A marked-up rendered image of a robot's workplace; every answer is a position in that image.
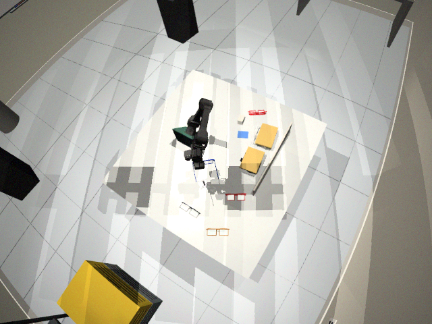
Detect red glasses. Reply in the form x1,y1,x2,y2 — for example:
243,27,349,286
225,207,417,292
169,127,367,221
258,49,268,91
226,194,246,201
248,110,267,115

